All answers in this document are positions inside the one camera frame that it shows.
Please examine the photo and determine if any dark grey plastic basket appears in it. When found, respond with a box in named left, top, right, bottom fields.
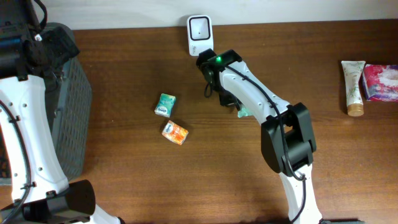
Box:
left=44, top=57, right=92, bottom=181

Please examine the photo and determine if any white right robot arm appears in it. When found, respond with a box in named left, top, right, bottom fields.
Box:
left=196, top=49, right=323, bottom=223

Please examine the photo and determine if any mint green wipes pack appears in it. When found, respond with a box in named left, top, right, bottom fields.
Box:
left=238, top=105, right=251, bottom=118

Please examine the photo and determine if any small orange tissue pack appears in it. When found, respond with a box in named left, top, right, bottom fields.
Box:
left=162, top=120, right=189, bottom=146

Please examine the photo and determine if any purple tissue pack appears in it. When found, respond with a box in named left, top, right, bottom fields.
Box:
left=363, top=64, right=397, bottom=102

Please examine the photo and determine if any small teal tissue pack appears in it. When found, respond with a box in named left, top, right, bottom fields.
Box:
left=154, top=93, right=177, bottom=118

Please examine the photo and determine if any white Pantene tube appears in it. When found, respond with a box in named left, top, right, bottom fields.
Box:
left=341, top=61, right=366, bottom=117

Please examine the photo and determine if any white barcode scanner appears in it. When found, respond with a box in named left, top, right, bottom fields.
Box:
left=187, top=15, right=214, bottom=57

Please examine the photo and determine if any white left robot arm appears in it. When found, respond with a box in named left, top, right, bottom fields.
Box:
left=1, top=1, right=122, bottom=223

